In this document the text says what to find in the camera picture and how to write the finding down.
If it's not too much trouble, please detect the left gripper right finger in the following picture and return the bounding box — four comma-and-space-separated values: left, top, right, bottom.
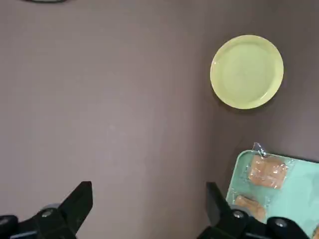
199, 181, 312, 239

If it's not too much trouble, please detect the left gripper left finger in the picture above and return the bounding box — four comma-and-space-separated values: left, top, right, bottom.
0, 181, 93, 239

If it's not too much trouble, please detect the orange bread pack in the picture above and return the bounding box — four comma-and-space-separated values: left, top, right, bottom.
245, 141, 290, 191
233, 194, 267, 224

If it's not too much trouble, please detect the green rectangular tray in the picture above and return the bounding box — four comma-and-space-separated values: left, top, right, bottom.
225, 149, 319, 239

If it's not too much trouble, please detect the yellow round plate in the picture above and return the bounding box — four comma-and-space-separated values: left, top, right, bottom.
210, 34, 285, 110

